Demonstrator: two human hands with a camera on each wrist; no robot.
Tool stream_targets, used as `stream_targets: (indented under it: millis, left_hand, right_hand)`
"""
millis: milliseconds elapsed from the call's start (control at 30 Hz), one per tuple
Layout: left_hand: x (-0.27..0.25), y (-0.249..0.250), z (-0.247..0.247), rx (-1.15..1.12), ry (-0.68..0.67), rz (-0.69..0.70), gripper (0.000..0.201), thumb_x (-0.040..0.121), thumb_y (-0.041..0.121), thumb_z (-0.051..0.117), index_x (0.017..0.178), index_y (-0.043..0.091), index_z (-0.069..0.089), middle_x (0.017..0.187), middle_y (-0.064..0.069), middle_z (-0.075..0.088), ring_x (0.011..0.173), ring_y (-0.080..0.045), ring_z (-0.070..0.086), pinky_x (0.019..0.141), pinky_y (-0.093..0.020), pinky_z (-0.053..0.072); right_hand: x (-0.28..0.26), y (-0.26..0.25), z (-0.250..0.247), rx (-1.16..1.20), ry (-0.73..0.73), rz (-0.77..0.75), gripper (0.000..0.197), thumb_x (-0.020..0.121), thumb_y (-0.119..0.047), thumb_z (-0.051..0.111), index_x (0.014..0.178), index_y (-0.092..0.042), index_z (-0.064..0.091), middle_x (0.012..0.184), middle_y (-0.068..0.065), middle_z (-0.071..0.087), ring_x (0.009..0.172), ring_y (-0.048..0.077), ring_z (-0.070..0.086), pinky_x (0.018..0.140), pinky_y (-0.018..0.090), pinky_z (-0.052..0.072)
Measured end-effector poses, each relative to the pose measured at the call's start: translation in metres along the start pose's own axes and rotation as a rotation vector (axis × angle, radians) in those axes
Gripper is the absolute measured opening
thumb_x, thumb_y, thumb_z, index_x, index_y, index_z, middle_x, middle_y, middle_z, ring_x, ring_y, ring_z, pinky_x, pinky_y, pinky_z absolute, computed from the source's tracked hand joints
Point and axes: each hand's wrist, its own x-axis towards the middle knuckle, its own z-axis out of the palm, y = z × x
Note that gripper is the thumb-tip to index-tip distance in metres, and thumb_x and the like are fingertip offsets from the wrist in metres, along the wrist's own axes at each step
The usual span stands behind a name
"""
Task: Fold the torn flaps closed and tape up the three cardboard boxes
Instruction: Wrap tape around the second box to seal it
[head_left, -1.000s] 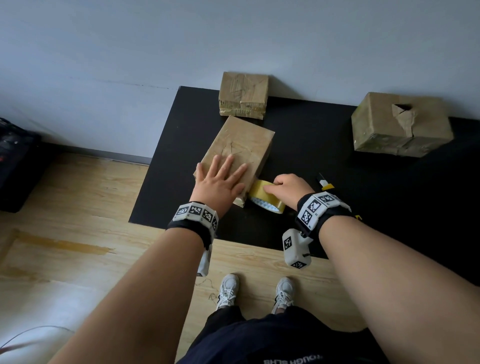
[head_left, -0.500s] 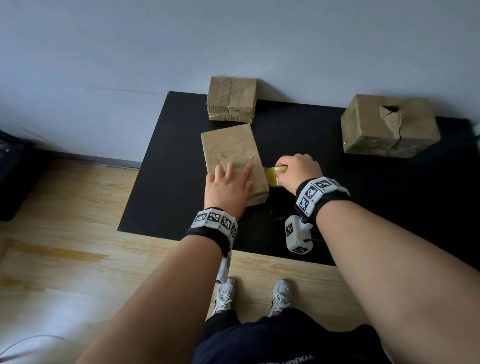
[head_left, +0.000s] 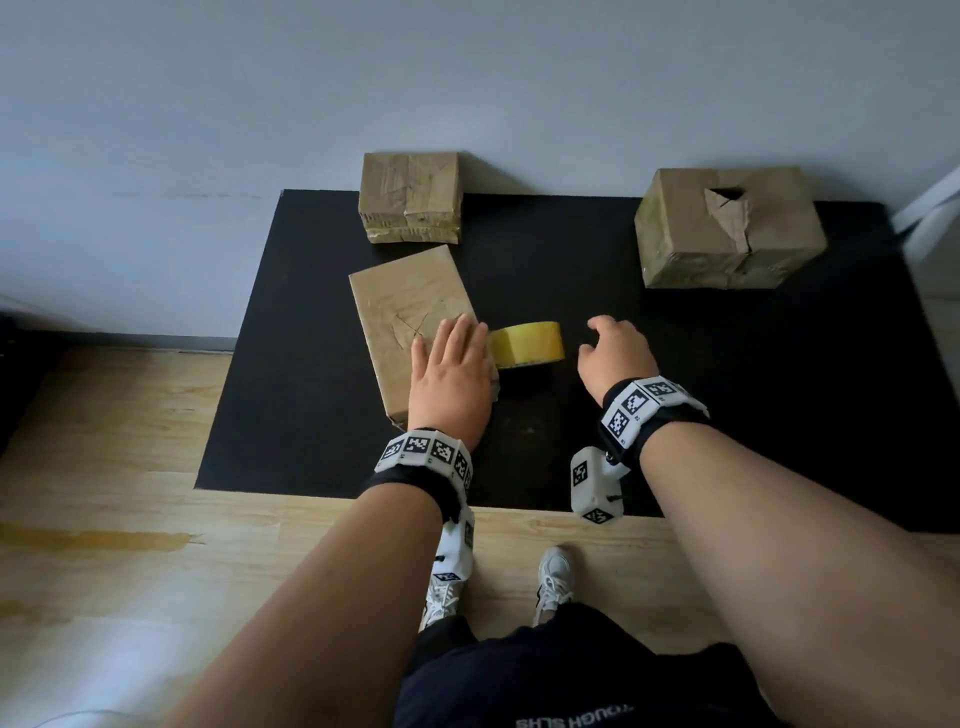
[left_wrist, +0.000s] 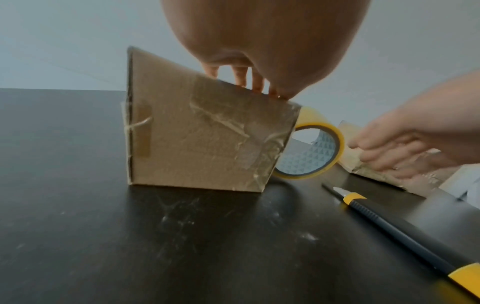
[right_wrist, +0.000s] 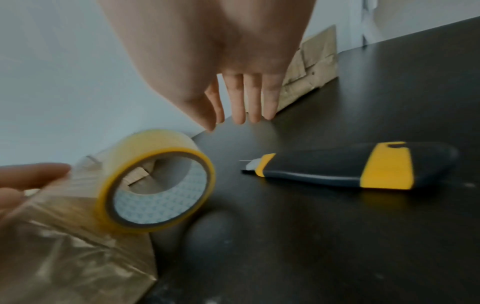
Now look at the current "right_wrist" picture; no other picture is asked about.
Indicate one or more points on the person's right hand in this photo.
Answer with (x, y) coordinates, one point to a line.
(210, 44)

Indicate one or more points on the person's left hand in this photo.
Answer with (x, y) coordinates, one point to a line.
(26, 178)

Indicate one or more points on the tall cardboard box square hole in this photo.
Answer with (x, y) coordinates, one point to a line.
(75, 252)

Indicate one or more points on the wide cardboard box torn flap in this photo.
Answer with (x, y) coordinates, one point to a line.
(311, 71)

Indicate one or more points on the yellow tape roll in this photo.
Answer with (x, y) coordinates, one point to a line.
(157, 148)

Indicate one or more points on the black yellow utility knife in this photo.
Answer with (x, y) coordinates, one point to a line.
(337, 166)

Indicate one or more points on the white metal shelf frame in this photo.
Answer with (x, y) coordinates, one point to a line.
(369, 20)

